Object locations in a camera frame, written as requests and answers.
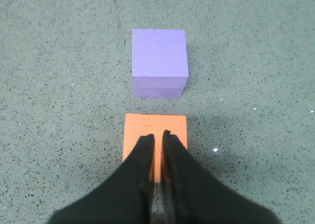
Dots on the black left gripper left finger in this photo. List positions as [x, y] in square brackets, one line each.
[124, 198]

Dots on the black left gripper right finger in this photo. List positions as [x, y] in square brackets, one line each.
[191, 195]

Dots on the orange foam cube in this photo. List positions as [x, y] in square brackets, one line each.
[137, 125]

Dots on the purple foam cube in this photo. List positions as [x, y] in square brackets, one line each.
[159, 63]

